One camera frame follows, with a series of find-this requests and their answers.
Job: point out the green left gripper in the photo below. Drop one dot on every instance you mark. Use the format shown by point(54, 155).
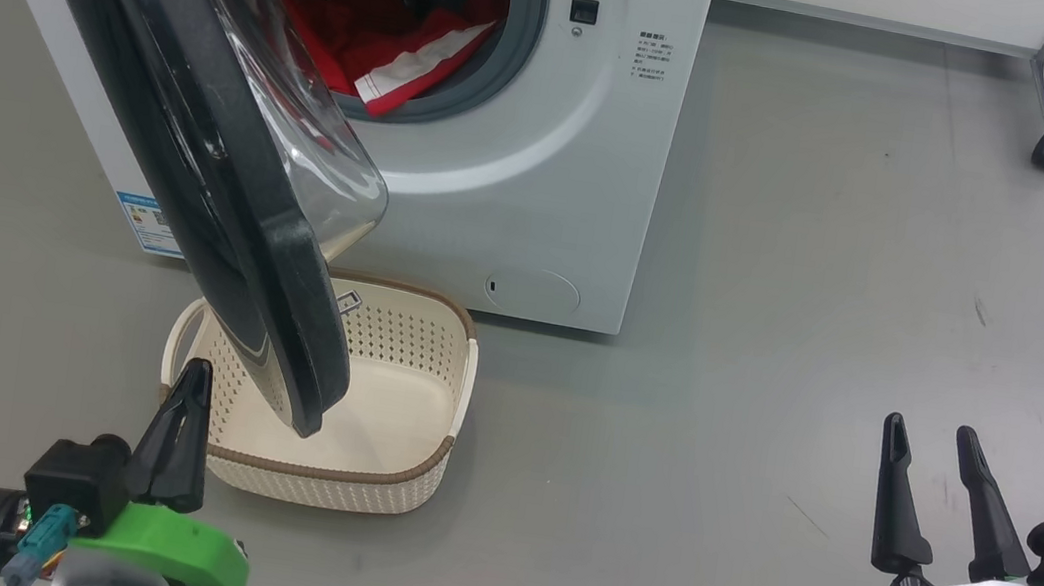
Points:
point(176, 545)

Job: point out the black round glass washer door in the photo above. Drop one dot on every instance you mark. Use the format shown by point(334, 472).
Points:
point(218, 223)

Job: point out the red garment with white stripe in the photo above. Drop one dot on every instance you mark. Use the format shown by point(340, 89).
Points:
point(364, 40)

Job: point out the cream perforated laundry basket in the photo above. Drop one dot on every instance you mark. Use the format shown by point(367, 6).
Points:
point(399, 388)

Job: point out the white front-load washing machine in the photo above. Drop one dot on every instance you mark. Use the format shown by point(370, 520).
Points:
point(546, 185)

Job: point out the blue energy label sticker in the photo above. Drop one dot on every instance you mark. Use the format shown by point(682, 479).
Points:
point(143, 223)

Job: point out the white board panel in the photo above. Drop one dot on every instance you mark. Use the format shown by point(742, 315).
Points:
point(883, 3)

